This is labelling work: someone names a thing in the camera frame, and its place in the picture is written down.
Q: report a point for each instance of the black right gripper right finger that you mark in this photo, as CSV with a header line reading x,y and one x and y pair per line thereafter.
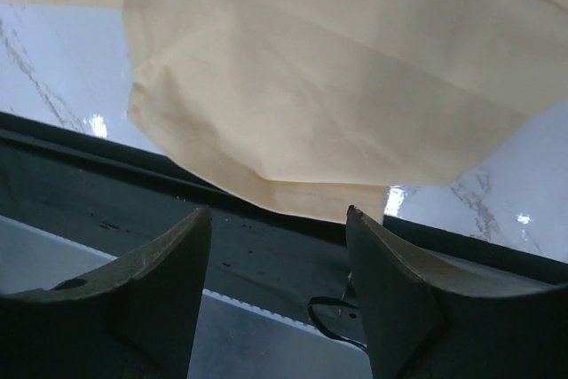
x,y
435,304

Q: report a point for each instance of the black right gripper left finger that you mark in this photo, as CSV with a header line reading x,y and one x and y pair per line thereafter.
x,y
134,317

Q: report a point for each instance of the yellow t shirt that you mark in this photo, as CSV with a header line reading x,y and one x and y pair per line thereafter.
x,y
304,107

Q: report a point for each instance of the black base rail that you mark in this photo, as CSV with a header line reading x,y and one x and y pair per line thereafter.
x,y
115,198

